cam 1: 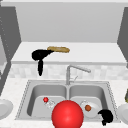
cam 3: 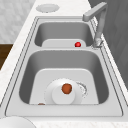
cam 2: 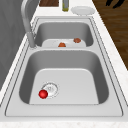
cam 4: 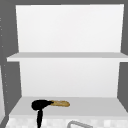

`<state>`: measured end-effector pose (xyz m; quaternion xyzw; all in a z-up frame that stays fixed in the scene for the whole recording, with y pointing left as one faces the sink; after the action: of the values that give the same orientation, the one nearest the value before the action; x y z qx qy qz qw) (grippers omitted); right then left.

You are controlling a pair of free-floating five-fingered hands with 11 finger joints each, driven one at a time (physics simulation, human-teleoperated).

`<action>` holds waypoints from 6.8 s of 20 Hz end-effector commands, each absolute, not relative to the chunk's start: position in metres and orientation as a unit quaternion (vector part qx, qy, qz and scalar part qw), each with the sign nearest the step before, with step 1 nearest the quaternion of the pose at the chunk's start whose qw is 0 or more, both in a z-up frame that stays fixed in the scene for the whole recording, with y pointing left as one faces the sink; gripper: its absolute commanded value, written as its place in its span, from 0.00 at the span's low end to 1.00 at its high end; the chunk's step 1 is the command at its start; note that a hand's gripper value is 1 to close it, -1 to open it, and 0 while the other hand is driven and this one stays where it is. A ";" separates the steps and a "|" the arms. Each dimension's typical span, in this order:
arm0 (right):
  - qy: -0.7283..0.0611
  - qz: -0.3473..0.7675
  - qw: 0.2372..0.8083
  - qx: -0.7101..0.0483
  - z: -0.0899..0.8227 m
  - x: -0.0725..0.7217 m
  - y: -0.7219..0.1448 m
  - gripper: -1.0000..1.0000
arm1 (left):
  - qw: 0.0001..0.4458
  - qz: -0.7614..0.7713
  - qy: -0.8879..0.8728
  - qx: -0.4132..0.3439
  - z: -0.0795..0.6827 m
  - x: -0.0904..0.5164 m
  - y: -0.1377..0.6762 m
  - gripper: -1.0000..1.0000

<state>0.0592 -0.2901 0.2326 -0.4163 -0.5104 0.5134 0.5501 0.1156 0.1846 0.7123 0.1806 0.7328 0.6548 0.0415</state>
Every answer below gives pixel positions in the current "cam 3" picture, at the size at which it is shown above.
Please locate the small brown round thing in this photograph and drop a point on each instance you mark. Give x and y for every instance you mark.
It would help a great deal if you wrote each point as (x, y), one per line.
(66, 88)

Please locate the small red round thing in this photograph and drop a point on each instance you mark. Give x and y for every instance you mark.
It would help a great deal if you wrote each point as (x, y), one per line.
(78, 44)

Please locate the grey double basin sink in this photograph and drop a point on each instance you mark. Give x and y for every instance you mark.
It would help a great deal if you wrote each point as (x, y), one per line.
(63, 63)

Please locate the grey angular tap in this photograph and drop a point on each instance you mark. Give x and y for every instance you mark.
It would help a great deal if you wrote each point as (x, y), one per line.
(98, 23)

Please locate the small brown flat thing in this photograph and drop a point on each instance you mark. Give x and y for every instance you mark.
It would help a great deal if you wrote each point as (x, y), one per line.
(41, 104)

